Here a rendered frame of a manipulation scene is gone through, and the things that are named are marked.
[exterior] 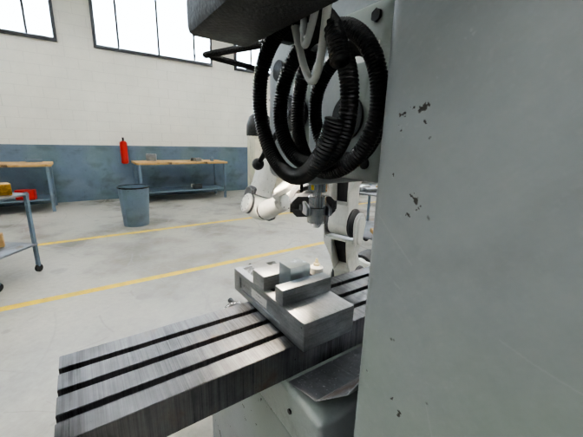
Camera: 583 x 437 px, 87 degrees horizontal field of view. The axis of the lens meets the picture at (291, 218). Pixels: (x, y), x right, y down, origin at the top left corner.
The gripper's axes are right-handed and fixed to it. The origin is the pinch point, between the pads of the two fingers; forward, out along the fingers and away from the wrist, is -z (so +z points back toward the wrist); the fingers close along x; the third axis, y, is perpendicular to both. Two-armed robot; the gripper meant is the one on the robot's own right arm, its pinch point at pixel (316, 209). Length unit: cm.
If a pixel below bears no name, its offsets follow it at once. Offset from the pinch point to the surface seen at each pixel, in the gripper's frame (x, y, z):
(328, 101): -3.9, -23.7, -19.8
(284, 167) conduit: -13.3, -13.6, -34.3
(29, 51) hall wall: -406, -164, 639
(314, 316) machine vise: -3.5, 20.3, -16.2
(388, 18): 1.1, -33.5, -30.0
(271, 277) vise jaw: -11.5, 16.9, -2.6
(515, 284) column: 1, -7, -57
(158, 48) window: -195, -204, 728
